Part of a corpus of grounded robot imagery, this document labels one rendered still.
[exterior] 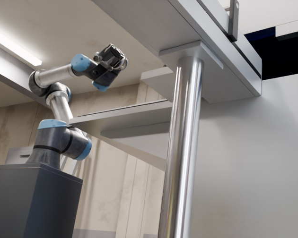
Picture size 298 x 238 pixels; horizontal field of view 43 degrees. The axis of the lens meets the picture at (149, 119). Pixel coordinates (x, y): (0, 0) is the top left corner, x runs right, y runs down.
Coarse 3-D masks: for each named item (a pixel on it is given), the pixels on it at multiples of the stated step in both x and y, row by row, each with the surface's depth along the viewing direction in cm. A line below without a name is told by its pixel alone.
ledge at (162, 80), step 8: (144, 72) 87; (152, 72) 86; (160, 72) 84; (168, 72) 83; (144, 80) 87; (152, 80) 87; (160, 80) 86; (168, 80) 86; (152, 88) 90; (160, 88) 90; (168, 88) 89; (168, 96) 93
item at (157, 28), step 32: (96, 0) 60; (128, 0) 59; (160, 0) 58; (192, 0) 62; (128, 32) 67; (160, 32) 66; (192, 32) 65; (224, 32) 71; (224, 64) 73; (256, 64) 83; (224, 96) 85
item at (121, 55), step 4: (112, 44) 159; (108, 48) 159; (112, 48) 156; (116, 48) 159; (108, 52) 157; (112, 52) 159; (116, 52) 156; (120, 52) 159; (104, 56) 157; (108, 56) 157; (112, 56) 157; (116, 56) 156; (120, 56) 156; (104, 60) 157; (116, 60) 156; (120, 60) 161; (112, 64) 157; (116, 64) 161; (120, 64) 167
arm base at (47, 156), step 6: (36, 150) 158; (42, 150) 157; (48, 150) 158; (54, 150) 159; (30, 156) 157; (36, 156) 155; (42, 156) 156; (48, 156) 156; (54, 156) 158; (30, 162) 154; (36, 162) 153; (42, 162) 154; (48, 162) 155; (54, 162) 157; (60, 168) 160
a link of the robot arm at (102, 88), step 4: (108, 72) 175; (112, 72) 175; (104, 76) 174; (108, 76) 175; (112, 76) 176; (116, 76) 178; (96, 80) 174; (100, 80) 174; (104, 80) 175; (108, 80) 176; (112, 80) 177; (96, 84) 176; (100, 84) 176; (104, 84) 176; (108, 84) 177; (100, 88) 176; (104, 88) 177
